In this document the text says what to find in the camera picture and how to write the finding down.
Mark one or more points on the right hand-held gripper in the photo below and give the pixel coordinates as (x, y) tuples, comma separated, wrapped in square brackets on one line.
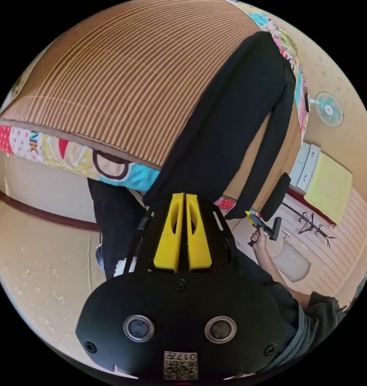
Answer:
[(261, 226)]

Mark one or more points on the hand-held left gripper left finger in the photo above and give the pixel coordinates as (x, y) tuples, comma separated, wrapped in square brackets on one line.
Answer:
[(166, 241)]

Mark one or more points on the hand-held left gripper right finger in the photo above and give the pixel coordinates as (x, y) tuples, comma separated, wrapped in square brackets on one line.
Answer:
[(200, 244)]

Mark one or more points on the black pants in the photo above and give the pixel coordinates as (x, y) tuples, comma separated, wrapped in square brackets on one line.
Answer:
[(219, 120)]

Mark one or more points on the person's right forearm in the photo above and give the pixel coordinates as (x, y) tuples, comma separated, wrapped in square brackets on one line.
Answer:
[(279, 274)]

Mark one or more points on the person's right hand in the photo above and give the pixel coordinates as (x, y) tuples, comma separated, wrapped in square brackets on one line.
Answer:
[(260, 241)]

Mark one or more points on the person's body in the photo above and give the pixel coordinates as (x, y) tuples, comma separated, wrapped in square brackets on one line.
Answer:
[(117, 217)]

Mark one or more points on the white bag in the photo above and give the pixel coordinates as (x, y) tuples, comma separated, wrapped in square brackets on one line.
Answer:
[(291, 259)]

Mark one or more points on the black coat rack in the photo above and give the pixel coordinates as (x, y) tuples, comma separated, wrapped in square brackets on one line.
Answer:
[(313, 223)]

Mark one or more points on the white cupboard with yellow cloth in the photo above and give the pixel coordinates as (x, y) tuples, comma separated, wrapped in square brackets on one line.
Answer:
[(325, 181)]

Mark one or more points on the white standing fan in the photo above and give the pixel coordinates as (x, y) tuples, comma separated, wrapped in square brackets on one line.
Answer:
[(329, 110)]

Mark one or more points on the bed with woven mat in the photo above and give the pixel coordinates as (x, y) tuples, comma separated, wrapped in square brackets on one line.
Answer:
[(111, 84)]

